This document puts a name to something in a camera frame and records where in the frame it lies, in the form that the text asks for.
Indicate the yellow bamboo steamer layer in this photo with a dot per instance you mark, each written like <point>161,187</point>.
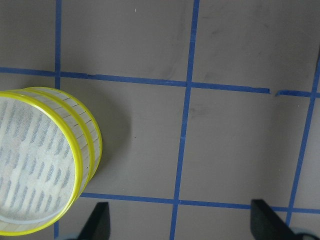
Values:
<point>81,122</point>
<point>41,160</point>

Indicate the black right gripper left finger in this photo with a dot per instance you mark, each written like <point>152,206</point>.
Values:
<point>98,225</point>

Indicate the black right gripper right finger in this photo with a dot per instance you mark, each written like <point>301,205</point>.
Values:
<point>265,224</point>

